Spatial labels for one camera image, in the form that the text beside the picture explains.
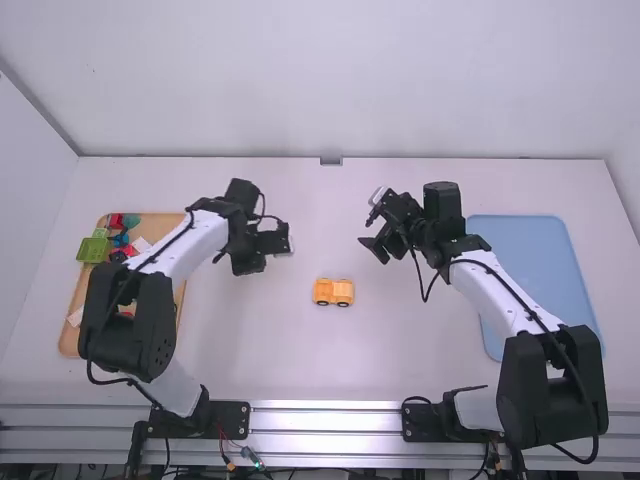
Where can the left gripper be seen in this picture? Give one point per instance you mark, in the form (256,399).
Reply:
(262,242)

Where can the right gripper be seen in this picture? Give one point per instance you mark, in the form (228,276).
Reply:
(400,225)

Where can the yellow toy car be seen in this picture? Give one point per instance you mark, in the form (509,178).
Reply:
(332,291)

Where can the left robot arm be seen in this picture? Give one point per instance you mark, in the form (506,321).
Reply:
(195,242)

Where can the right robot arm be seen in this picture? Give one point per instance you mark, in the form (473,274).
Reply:
(492,287)

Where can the pile of toy bricks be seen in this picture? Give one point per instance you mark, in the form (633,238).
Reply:
(127,245)

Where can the red toy brick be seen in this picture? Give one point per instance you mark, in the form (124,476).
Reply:
(116,222)

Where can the blue mat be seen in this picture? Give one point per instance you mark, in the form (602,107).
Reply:
(540,260)

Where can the green toy brick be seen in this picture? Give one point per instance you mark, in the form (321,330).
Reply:
(92,250)

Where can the silver rails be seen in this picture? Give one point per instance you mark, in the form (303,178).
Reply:
(325,415)

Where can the tan tray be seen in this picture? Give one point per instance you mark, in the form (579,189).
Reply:
(75,297)

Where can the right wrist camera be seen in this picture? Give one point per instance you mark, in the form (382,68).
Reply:
(377,196)

